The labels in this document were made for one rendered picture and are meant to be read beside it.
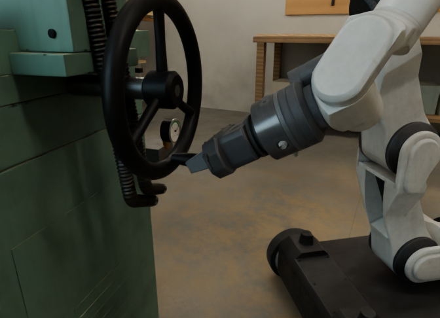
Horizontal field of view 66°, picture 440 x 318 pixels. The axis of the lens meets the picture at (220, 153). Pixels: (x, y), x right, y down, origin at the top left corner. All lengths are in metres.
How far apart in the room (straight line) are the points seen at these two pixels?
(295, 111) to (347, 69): 0.08
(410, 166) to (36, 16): 0.81
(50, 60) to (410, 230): 0.96
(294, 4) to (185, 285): 3.01
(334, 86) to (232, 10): 3.61
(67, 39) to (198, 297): 1.02
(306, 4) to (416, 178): 2.95
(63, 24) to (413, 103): 0.76
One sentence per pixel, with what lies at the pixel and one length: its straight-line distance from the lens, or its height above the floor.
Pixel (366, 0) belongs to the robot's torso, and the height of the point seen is 0.96.
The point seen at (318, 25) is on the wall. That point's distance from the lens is 3.71.
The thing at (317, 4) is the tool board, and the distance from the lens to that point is 3.70.
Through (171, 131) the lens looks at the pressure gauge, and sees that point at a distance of 0.85.
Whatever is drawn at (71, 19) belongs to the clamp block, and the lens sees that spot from 0.52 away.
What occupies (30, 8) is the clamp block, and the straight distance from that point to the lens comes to 0.56.
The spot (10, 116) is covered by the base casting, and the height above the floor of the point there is 0.78.
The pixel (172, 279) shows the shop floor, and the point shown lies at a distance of 1.40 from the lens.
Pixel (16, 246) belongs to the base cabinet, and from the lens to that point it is 0.62.
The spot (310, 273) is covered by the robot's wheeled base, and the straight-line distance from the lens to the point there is 1.15.
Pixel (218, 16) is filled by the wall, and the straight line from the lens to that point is 4.07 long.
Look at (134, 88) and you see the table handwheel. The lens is 0.56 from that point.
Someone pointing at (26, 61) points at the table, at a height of 0.86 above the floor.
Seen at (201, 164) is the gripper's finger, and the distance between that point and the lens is 0.53.
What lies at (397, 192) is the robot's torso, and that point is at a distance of 0.95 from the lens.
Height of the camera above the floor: 0.90
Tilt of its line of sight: 20 degrees down
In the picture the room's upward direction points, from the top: straight up
